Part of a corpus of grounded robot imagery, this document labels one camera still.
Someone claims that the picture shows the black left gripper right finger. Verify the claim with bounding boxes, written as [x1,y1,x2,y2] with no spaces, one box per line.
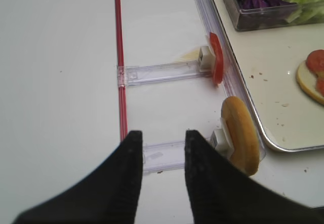
[185,130,323,223]

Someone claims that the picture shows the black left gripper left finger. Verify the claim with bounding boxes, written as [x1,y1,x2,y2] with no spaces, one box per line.
[14,131,143,223]

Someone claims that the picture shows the upright tomato slices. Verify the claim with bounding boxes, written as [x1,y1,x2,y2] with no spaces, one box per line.
[209,32,224,86]

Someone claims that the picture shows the white tomato holder block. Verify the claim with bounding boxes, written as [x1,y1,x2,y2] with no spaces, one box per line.
[198,46,216,72]

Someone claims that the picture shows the tomato slice on bun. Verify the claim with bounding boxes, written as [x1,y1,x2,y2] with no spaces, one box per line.
[306,49,324,95]

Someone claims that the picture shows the white bun holder block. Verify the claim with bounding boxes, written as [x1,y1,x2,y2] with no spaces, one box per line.
[210,118,235,160]

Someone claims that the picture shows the upright pale bun half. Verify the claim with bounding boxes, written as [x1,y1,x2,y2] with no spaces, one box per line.
[221,96,260,176]

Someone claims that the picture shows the left red strip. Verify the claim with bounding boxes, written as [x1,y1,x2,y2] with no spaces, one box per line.
[114,0,128,141]

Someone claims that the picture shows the silver metal tray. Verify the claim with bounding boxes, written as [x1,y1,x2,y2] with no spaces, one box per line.
[212,0,323,152]

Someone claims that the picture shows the bottom bun on tray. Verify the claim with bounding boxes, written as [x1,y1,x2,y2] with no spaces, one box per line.
[296,60,323,105]

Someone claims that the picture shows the clear plastic salad container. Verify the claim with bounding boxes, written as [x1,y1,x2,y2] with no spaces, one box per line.
[221,0,324,32]

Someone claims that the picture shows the left lower clear rail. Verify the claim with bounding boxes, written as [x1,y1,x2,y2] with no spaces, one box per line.
[143,141,185,175]

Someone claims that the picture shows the left long clear rail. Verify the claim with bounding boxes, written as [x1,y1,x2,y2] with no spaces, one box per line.
[189,0,267,162]

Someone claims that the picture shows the left upper clear rail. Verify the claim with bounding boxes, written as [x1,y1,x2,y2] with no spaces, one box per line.
[117,60,212,87]

